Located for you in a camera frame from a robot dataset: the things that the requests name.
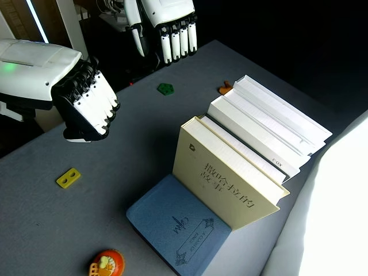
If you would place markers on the blue embossed notebook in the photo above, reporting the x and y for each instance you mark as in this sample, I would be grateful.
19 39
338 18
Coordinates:
166 207

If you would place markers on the yellow block with two holes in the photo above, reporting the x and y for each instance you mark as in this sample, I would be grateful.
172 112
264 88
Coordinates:
59 181

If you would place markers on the white book with spine lettering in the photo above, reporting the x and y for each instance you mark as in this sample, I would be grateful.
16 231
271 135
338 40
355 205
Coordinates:
250 130

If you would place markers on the orange round toy food plate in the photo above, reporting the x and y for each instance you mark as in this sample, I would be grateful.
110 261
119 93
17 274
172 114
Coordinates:
115 260

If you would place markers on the white light strip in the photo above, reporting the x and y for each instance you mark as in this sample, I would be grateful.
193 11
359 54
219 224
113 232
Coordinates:
37 21

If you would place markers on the grey table cloth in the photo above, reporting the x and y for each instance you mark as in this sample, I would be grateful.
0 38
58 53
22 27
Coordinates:
115 172

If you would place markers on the cream book with large title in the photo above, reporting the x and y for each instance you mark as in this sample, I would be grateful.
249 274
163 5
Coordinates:
207 172

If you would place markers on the wooden panel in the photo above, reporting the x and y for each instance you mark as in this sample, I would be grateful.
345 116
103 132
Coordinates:
11 17

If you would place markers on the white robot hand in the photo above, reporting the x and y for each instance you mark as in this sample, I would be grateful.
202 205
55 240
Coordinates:
169 11
37 69

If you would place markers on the orange-brown toy piece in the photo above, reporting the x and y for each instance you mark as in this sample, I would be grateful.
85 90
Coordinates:
224 88

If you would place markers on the large white book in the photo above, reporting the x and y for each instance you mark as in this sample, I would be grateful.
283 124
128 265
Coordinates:
287 110

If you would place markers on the white pillar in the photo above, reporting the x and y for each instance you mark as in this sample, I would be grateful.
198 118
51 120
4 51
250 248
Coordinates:
72 26

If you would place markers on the green pentagon toy block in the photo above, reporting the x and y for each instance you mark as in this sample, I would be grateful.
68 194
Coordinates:
166 88

